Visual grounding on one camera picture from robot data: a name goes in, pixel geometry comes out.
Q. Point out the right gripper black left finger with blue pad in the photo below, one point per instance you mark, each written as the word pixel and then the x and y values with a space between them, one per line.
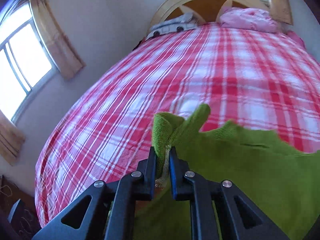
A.
pixel 105 210

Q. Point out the pink cloth beside bed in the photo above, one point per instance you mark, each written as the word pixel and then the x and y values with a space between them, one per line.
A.
pixel 291 34

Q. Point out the side window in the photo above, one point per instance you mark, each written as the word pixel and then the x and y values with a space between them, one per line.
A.
pixel 26 65

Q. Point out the red white plaid bedsheet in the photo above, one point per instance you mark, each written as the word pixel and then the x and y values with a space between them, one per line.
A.
pixel 258 80

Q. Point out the yellow right window curtain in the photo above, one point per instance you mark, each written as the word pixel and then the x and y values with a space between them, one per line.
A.
pixel 280 11

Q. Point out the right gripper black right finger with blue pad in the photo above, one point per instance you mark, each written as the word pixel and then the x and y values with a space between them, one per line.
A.
pixel 218 210

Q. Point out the cream wooden headboard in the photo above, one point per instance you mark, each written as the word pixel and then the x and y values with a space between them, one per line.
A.
pixel 206 10

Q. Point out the green orange striped knit sweater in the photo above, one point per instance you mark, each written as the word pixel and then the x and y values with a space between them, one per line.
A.
pixel 271 155

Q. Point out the yellow side curtain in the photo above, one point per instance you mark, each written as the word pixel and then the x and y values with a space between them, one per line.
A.
pixel 56 42

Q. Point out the pink pillow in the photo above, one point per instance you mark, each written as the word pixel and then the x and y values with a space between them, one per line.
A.
pixel 248 18

